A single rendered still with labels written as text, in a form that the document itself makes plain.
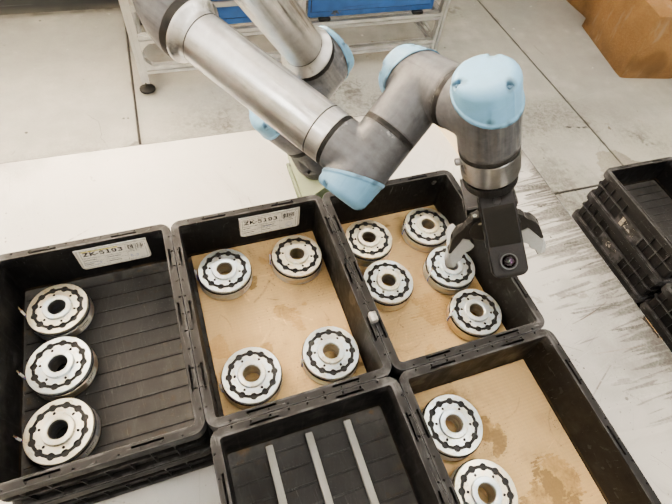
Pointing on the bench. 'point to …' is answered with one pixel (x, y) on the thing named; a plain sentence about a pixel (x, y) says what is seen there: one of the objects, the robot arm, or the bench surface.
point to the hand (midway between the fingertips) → (494, 263)
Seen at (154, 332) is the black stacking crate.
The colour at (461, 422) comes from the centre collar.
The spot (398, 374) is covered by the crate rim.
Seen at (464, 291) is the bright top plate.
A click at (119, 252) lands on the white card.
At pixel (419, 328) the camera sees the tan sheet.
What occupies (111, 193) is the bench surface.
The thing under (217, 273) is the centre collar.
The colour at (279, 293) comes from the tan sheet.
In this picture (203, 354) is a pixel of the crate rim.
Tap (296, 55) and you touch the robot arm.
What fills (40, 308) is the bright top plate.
